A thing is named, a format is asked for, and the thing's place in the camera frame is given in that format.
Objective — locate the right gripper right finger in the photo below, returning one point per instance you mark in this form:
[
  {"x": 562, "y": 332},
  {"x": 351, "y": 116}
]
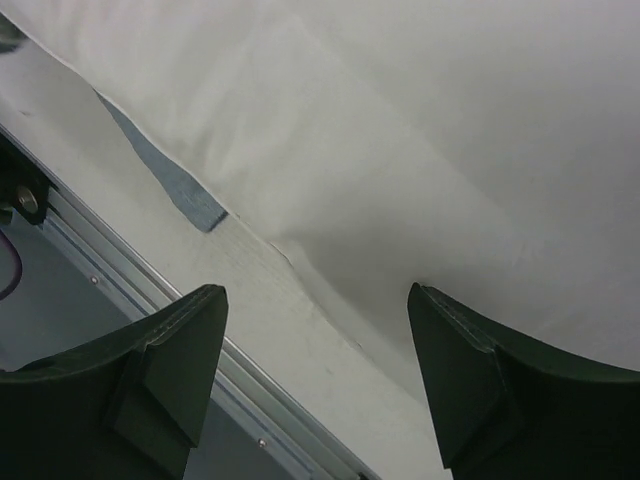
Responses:
[{"x": 507, "y": 406}]

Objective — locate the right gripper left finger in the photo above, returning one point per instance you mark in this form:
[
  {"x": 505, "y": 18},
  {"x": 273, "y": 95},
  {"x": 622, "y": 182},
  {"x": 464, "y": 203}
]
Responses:
[{"x": 128, "y": 405}]

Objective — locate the white pillow yellow trim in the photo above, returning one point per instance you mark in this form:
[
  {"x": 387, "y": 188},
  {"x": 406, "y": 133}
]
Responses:
[{"x": 487, "y": 148}]

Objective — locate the grey-blue pillowcase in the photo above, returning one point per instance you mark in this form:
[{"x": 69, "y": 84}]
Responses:
[{"x": 78, "y": 136}]

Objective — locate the aluminium front rail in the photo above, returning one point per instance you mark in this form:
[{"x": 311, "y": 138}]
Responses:
[{"x": 253, "y": 428}]

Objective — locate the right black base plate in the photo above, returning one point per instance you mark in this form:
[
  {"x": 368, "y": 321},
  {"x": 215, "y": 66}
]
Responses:
[{"x": 25, "y": 188}]

